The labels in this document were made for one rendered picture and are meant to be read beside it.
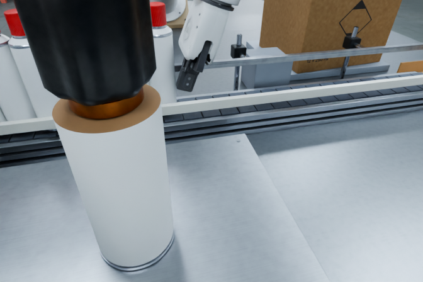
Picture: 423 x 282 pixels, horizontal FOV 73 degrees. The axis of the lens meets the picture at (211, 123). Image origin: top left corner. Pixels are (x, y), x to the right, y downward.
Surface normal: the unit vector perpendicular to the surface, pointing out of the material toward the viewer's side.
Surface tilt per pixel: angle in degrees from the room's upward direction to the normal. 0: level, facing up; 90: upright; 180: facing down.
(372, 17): 90
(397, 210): 0
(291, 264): 0
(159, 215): 90
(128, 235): 90
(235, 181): 0
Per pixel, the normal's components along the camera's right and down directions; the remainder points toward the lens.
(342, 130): 0.01, -0.82
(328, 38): 0.33, 0.54
